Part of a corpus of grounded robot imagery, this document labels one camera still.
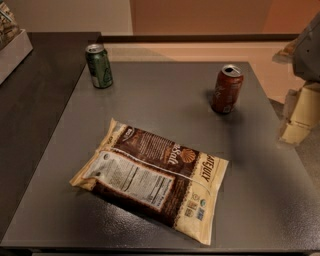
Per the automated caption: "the green soda can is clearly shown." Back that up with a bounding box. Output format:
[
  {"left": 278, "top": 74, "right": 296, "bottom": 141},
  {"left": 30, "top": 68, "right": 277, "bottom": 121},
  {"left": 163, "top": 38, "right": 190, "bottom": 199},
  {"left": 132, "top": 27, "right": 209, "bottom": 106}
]
[{"left": 85, "top": 44, "right": 113, "bottom": 89}]

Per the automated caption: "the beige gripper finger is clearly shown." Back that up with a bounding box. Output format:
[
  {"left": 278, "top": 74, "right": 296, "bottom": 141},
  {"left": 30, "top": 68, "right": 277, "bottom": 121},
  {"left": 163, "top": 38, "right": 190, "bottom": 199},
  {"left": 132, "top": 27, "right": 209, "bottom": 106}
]
[{"left": 279, "top": 82, "right": 320, "bottom": 145}]

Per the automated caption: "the brown chip bag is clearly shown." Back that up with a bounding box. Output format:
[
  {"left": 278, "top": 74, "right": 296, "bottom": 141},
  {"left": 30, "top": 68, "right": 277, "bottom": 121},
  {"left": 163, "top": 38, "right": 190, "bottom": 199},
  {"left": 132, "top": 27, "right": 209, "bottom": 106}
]
[{"left": 70, "top": 120, "right": 228, "bottom": 245}]

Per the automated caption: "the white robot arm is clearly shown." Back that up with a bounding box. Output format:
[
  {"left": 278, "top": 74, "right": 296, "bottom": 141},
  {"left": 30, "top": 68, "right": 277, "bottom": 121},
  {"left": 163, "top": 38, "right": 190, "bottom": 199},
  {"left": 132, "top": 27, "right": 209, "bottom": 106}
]
[{"left": 272, "top": 13, "right": 320, "bottom": 146}]

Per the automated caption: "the white box on counter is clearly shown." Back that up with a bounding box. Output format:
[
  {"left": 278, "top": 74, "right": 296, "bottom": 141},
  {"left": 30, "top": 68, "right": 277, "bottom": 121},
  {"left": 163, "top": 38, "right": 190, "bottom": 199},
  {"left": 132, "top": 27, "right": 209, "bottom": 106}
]
[{"left": 0, "top": 2, "right": 34, "bottom": 85}]

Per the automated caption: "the red soda can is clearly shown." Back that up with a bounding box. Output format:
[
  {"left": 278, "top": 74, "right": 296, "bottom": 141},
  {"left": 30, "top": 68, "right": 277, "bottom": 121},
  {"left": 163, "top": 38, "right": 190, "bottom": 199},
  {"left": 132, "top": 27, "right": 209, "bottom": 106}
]
[{"left": 211, "top": 64, "right": 244, "bottom": 114}]

